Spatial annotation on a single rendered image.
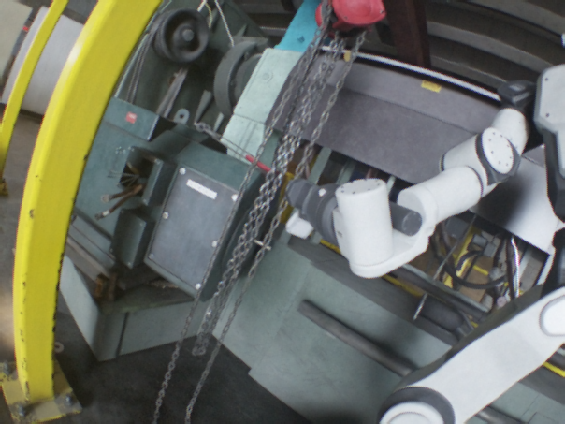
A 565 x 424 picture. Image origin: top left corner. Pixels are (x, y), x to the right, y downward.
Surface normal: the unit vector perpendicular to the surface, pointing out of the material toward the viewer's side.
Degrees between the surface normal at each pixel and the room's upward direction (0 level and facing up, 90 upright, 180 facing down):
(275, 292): 90
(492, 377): 90
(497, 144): 70
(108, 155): 90
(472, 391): 90
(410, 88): 78
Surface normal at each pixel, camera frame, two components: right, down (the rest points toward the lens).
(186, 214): -0.20, 0.04
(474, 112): -0.38, -0.29
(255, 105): -0.47, -0.11
